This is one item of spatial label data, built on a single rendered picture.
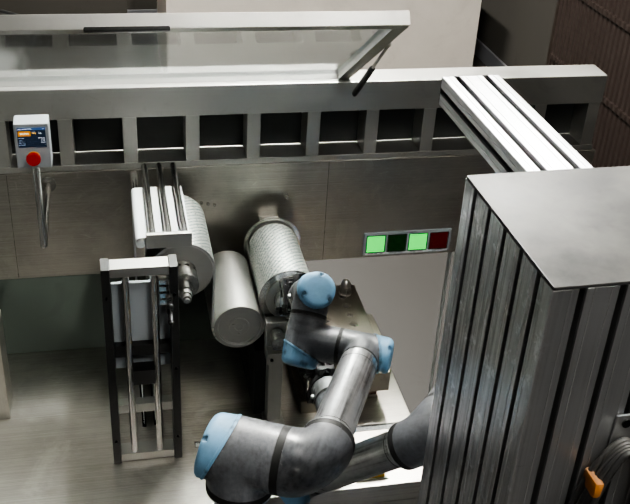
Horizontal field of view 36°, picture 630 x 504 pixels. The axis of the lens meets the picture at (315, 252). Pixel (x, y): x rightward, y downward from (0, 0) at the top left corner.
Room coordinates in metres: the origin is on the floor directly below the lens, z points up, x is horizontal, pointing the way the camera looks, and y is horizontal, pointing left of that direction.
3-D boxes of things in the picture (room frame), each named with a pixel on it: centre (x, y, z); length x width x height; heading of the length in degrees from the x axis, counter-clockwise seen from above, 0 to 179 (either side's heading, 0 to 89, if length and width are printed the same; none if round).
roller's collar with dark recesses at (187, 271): (1.84, 0.29, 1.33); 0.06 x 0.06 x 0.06; 13
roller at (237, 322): (2.02, 0.20, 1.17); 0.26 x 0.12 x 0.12; 13
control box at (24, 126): (1.82, 0.60, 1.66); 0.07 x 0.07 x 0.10; 14
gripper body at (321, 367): (1.83, -0.03, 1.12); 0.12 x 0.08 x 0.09; 13
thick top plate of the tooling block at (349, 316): (2.12, -0.08, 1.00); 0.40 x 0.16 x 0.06; 13
